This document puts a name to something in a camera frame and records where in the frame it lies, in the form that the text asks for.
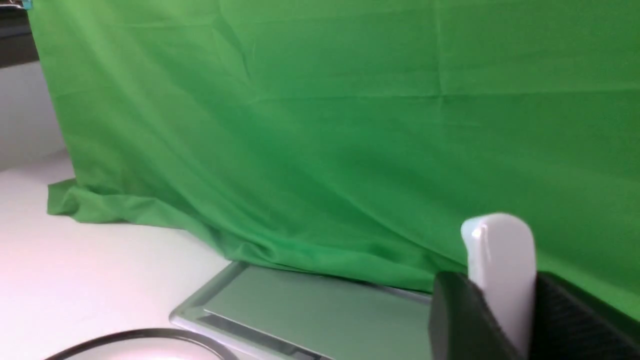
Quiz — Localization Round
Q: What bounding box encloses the blue binder clip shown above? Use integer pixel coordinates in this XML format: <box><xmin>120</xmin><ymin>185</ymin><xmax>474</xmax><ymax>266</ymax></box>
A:
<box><xmin>0</xmin><ymin>0</ymin><xmax>34</xmax><ymax>10</ymax></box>

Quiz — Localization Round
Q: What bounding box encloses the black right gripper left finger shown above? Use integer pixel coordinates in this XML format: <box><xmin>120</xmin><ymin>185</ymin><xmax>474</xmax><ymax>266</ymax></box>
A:
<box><xmin>429</xmin><ymin>272</ymin><xmax>522</xmax><ymax>360</ymax></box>

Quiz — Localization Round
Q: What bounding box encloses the plain white ceramic spoon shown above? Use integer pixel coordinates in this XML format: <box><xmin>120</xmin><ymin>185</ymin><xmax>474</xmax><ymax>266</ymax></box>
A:
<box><xmin>461</xmin><ymin>213</ymin><xmax>537</xmax><ymax>359</ymax></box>

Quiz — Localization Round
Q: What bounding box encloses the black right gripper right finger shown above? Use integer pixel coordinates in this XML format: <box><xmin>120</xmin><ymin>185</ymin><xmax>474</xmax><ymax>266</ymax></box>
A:
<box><xmin>529</xmin><ymin>272</ymin><xmax>640</xmax><ymax>360</ymax></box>

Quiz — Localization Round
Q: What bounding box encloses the black rimmed illustrated plate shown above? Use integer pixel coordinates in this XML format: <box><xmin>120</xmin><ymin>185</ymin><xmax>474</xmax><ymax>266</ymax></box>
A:
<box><xmin>49</xmin><ymin>328</ymin><xmax>239</xmax><ymax>360</ymax></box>

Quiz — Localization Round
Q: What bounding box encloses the metal cable hatch lid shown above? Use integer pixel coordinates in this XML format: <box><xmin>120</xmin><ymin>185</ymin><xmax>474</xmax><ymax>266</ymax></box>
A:
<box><xmin>169</xmin><ymin>262</ymin><xmax>432</xmax><ymax>360</ymax></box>

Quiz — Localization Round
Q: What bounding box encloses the green backdrop cloth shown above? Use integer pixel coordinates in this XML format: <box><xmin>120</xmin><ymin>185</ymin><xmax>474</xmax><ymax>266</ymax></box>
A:
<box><xmin>28</xmin><ymin>0</ymin><xmax>640</xmax><ymax>319</ymax></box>

